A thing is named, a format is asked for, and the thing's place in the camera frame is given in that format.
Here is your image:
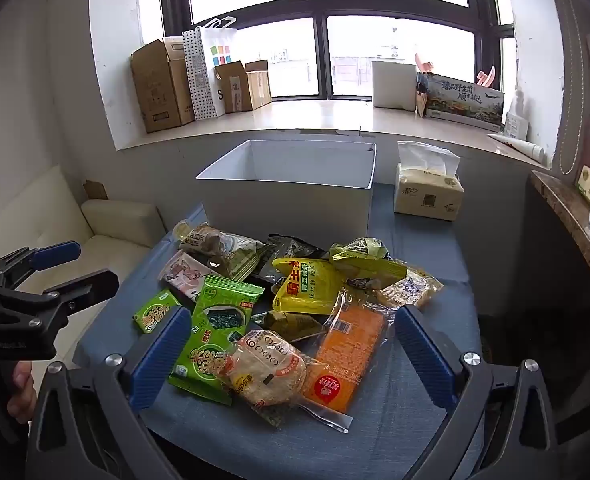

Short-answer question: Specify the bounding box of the white tube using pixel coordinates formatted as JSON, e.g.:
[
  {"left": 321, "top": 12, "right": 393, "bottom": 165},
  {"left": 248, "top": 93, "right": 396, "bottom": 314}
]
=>
[{"left": 487, "top": 132, "right": 547, "bottom": 164}]

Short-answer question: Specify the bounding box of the landscape printed gift box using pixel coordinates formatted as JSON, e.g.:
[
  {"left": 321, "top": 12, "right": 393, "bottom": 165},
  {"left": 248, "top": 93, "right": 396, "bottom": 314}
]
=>
[{"left": 417, "top": 74, "right": 506, "bottom": 128}]

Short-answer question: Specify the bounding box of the blue tablecloth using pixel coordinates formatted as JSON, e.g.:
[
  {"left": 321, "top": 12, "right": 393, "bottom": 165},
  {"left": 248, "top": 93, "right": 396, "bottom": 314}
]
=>
[{"left": 72, "top": 182, "right": 482, "bottom": 480}]

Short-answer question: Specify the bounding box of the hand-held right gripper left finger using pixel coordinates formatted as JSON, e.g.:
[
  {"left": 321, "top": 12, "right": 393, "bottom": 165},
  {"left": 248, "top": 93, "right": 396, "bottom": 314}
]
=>
[{"left": 25, "top": 305, "right": 192, "bottom": 480}]

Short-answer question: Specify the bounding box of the cardboard scrap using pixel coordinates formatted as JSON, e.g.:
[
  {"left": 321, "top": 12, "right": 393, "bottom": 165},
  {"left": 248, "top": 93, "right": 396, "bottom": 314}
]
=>
[{"left": 82, "top": 180, "right": 109, "bottom": 202}]

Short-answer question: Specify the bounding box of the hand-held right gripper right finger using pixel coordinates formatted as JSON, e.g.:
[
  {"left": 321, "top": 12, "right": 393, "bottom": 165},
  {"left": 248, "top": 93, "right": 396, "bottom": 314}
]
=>
[{"left": 394, "top": 304, "right": 560, "bottom": 480}]

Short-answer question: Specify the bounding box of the green white cracker packet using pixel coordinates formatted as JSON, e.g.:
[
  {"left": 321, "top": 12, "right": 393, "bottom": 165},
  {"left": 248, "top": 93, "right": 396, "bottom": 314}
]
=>
[{"left": 174, "top": 220, "right": 268, "bottom": 281}]

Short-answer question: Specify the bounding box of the grey hanging strap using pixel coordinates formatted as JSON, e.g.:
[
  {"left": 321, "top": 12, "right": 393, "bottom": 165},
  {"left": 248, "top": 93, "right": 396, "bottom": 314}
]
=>
[{"left": 550, "top": 0, "right": 590, "bottom": 177}]

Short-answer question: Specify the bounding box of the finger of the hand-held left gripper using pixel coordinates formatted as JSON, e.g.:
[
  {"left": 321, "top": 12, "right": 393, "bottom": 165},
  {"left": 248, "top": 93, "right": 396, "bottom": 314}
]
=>
[
  {"left": 0, "top": 270, "right": 120, "bottom": 322},
  {"left": 0, "top": 241, "right": 81, "bottom": 288}
]

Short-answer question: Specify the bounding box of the pink illustrated snack packet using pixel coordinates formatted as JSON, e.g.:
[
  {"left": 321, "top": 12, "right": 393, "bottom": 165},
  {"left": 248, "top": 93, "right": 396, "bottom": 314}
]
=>
[{"left": 159, "top": 251, "right": 221, "bottom": 303}]

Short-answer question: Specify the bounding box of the small green snack packet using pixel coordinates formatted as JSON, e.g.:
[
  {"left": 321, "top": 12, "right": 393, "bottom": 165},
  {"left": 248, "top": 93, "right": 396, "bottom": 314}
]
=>
[{"left": 132, "top": 289, "right": 182, "bottom": 334}]

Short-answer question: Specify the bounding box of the brown stone side counter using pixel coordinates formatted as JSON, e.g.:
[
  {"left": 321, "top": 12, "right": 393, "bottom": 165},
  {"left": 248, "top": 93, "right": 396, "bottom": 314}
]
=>
[{"left": 530, "top": 170, "right": 590, "bottom": 323}]

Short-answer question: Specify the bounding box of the person's left hand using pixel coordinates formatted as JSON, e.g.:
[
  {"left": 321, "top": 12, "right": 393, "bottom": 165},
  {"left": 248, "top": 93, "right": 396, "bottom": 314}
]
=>
[{"left": 6, "top": 359, "right": 37, "bottom": 424}]

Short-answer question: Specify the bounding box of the white foam box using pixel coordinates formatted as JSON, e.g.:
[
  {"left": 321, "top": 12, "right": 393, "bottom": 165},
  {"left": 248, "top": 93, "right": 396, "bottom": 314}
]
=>
[{"left": 371, "top": 59, "right": 426, "bottom": 110}]

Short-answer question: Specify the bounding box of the stone window sill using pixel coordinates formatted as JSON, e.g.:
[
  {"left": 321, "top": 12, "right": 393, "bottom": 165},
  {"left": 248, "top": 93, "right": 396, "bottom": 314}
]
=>
[{"left": 112, "top": 99, "right": 552, "bottom": 167}]

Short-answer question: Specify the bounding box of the cream sofa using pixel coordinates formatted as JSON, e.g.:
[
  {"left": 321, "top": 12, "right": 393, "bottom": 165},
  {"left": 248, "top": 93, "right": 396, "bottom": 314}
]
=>
[{"left": 0, "top": 165, "right": 167, "bottom": 361}]

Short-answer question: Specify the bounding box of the green seaweed snack packet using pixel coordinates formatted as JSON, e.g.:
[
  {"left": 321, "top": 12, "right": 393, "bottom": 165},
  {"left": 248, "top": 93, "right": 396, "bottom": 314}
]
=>
[{"left": 168, "top": 275, "right": 266, "bottom": 406}]

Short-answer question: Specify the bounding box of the round rice cracker packet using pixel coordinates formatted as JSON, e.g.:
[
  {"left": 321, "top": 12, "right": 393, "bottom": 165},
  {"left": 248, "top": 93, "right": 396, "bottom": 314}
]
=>
[{"left": 220, "top": 330, "right": 308, "bottom": 428}]

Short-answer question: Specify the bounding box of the polka dot paper bag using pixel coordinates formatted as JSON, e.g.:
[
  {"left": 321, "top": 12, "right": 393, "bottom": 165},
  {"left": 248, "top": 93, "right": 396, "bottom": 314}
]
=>
[{"left": 182, "top": 16, "right": 239, "bottom": 121}]

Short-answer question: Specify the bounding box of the open small cardboard box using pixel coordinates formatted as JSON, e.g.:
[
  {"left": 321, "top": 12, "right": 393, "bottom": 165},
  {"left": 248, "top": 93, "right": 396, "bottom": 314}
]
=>
[{"left": 214, "top": 60, "right": 273, "bottom": 114}]

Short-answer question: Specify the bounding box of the orange snack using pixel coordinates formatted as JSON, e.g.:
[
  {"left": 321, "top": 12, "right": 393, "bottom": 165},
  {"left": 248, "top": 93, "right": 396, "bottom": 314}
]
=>
[{"left": 300, "top": 292, "right": 391, "bottom": 433}]

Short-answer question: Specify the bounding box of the white plastic bottle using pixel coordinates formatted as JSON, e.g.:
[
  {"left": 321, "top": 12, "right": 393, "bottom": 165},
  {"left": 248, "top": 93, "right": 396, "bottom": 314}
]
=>
[{"left": 504, "top": 91, "right": 530, "bottom": 142}]

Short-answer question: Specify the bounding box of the white storage box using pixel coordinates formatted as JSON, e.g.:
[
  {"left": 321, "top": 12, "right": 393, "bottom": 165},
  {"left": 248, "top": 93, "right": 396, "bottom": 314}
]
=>
[{"left": 195, "top": 140, "right": 377, "bottom": 242}]

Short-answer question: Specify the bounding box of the black snack packet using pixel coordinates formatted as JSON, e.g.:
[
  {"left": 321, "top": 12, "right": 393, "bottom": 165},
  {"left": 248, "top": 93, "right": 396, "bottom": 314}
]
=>
[{"left": 252, "top": 234, "right": 326, "bottom": 286}]

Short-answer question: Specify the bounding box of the clear packet of pale cake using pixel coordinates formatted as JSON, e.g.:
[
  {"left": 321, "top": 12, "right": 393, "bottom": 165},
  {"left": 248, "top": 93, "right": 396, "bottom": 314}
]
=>
[{"left": 375, "top": 266, "right": 444, "bottom": 311}]

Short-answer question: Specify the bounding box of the yellow-green snack packet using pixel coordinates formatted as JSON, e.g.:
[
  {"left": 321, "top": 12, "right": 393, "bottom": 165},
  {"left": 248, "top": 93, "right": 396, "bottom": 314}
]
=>
[{"left": 329, "top": 237, "right": 408, "bottom": 291}]

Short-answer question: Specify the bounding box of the olive green snack packet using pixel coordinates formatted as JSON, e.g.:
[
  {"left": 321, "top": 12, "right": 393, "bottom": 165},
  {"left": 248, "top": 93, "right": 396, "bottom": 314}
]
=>
[{"left": 252, "top": 310, "right": 326, "bottom": 343}]

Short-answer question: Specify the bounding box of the beige tissue pack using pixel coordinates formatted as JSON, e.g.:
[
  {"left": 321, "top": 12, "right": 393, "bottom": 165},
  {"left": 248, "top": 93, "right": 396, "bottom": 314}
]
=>
[{"left": 394, "top": 141, "right": 464, "bottom": 222}]

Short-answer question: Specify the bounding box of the tall cardboard box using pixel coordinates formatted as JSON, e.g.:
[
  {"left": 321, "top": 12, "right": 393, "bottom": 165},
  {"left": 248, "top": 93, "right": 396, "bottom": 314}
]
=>
[{"left": 130, "top": 37, "right": 196, "bottom": 134}]

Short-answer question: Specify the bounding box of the yellow snack packet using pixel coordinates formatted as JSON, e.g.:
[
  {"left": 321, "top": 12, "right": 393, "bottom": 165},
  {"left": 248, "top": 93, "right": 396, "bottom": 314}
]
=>
[{"left": 272, "top": 257, "right": 346, "bottom": 315}]

